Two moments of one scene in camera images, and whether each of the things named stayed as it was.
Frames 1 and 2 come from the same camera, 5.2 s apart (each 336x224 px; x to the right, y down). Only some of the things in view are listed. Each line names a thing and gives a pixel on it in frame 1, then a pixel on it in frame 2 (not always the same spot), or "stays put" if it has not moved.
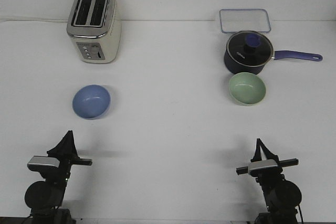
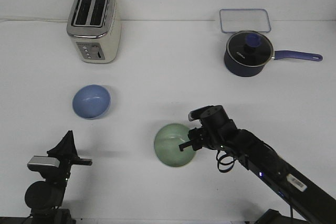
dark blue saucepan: [249, 51] stays put
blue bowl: [91, 101] stays put
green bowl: [247, 88] -> [166, 146]
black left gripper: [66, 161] stays put
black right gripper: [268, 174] -> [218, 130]
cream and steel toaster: [94, 24] stays put
